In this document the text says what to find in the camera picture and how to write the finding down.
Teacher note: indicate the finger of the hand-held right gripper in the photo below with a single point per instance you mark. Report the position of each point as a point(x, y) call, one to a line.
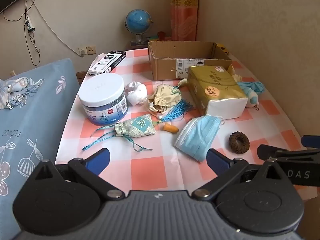
point(311, 140)
point(267, 150)

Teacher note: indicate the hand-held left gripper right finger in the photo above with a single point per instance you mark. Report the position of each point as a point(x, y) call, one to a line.
point(217, 160)

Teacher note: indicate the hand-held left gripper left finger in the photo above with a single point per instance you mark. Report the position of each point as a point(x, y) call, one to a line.
point(98, 159)

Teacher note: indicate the brown hair scrunchie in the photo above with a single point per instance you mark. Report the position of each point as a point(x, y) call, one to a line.
point(239, 142)

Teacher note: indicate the blue face mask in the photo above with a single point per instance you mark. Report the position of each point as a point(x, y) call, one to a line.
point(197, 136)

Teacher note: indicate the green embroidered sachet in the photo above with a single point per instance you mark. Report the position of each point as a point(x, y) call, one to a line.
point(136, 129)

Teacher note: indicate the blue and white plush toy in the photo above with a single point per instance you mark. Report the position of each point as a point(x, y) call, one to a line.
point(251, 98)

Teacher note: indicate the blue tassel charm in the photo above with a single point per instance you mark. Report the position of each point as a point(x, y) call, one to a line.
point(176, 110)

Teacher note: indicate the cream crescent ornament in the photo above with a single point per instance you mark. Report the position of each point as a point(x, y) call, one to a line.
point(183, 82)

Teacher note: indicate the cardboard box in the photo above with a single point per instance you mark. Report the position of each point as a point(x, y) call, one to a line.
point(138, 44)
point(175, 66)

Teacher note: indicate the small orange cone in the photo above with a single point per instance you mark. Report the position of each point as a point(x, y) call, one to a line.
point(171, 128)

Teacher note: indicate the pink checkered tablecloth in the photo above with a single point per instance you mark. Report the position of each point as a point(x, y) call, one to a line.
point(155, 165)

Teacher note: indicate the white jar with blue label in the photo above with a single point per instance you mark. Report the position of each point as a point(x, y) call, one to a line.
point(102, 100)

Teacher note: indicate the gold tissue pack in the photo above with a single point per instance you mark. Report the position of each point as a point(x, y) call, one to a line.
point(215, 91)

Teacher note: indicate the white sock bundle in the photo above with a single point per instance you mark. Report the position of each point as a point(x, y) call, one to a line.
point(136, 93)

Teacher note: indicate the cream cloth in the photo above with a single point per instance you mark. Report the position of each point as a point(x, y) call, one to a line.
point(233, 72)

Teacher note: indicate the black pen box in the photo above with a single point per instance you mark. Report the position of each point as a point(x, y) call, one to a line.
point(107, 61)

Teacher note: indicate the blue white fringed cloth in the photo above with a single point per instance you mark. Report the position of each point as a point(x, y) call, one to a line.
point(17, 88)

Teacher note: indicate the yellow toy car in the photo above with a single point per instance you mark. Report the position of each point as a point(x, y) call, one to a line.
point(222, 47)

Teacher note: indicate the cardboard box under globe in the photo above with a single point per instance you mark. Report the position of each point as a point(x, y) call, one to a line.
point(138, 44)

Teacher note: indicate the rainbow coloured toy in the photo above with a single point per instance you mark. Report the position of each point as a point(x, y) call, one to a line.
point(160, 34)

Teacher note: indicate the blue desk globe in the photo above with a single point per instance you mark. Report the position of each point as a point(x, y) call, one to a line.
point(138, 22)

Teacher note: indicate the white power strip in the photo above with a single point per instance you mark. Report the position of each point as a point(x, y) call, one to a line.
point(29, 23)

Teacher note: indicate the pink patterned curtain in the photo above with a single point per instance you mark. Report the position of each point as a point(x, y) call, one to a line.
point(183, 10)

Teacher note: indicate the white wall socket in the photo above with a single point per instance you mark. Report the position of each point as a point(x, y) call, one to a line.
point(87, 50)

